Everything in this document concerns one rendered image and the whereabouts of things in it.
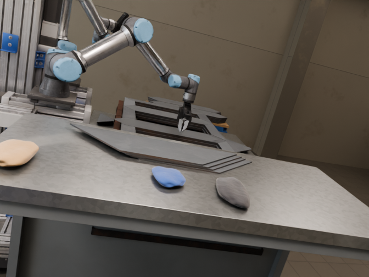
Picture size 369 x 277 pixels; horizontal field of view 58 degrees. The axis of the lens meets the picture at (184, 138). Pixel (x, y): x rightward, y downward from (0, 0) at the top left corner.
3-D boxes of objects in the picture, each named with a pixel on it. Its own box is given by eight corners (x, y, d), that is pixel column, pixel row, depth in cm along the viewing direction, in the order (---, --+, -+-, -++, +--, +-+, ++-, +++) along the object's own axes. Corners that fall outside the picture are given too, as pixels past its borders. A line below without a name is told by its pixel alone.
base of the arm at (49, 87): (36, 93, 166) (39, 74, 163) (41, 88, 179) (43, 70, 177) (68, 99, 170) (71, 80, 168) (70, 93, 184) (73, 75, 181)
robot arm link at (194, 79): (185, 72, 202) (196, 75, 207) (180, 90, 205) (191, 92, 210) (192, 75, 196) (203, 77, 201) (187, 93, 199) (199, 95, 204)
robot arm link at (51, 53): (65, 74, 180) (69, 49, 176) (72, 79, 170) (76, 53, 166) (42, 71, 173) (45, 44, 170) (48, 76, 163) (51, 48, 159)
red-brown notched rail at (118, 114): (122, 107, 299) (123, 100, 298) (110, 190, 147) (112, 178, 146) (117, 106, 298) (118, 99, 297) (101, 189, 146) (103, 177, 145)
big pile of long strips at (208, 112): (219, 115, 358) (220, 110, 356) (229, 126, 321) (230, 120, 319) (146, 100, 342) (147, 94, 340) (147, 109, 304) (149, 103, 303)
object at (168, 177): (146, 171, 105) (149, 162, 104) (175, 173, 109) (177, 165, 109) (158, 189, 95) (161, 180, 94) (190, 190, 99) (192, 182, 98)
